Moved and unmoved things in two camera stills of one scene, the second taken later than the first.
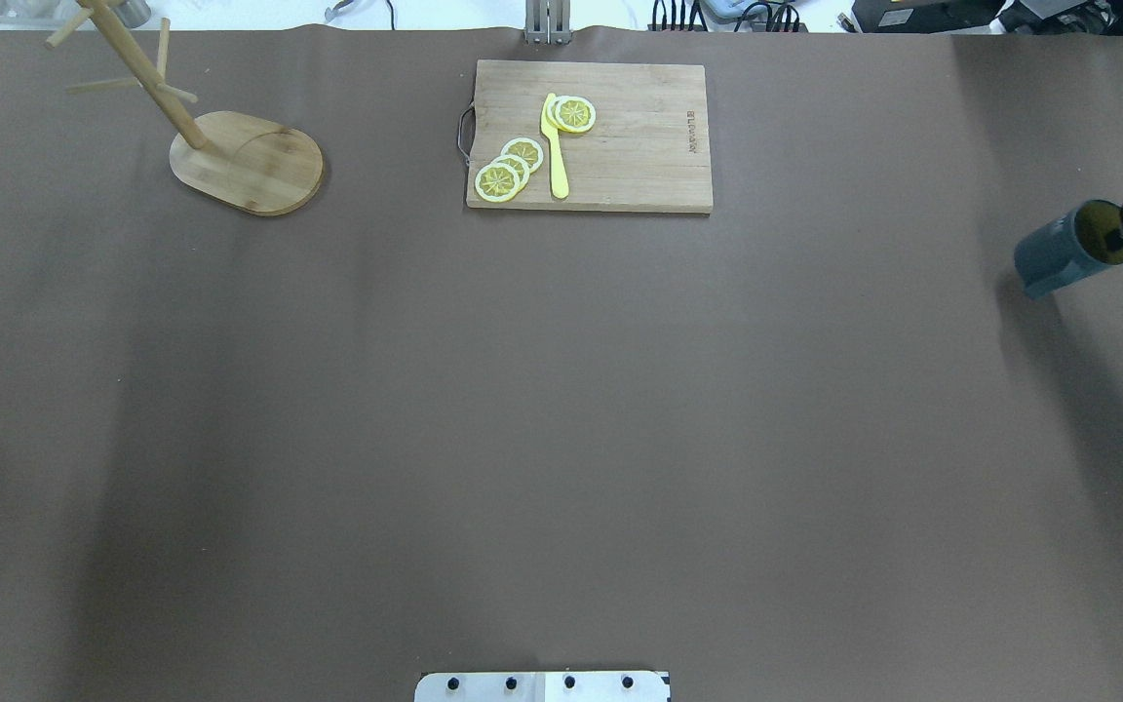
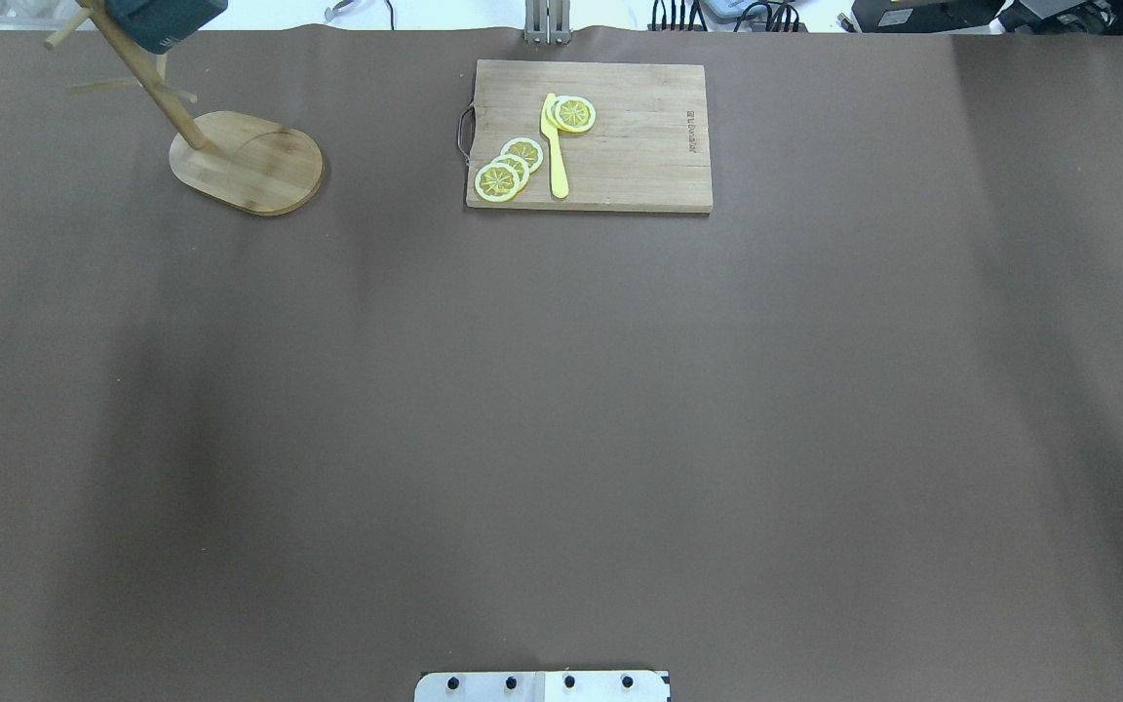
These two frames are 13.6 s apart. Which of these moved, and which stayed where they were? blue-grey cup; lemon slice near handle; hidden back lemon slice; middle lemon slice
Moved: blue-grey cup
Stayed: middle lemon slice; lemon slice near handle; hidden back lemon slice
